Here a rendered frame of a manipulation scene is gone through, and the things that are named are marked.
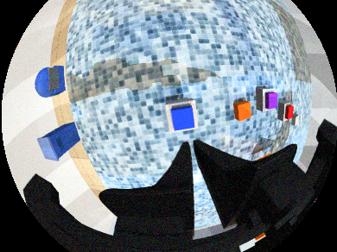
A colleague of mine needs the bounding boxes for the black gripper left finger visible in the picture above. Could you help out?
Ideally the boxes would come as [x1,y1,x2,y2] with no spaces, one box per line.
[99,142,194,238]

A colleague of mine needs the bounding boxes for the red button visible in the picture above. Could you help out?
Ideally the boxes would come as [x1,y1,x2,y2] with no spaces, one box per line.
[277,100,294,122]

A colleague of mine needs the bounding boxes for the purple button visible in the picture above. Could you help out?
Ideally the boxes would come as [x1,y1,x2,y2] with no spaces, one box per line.
[256,87,277,112]

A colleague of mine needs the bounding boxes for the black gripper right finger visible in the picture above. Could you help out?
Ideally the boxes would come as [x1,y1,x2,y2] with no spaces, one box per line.
[192,139,297,229]

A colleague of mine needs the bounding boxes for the orange block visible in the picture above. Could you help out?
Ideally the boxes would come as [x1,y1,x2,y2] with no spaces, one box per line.
[233,100,251,122]

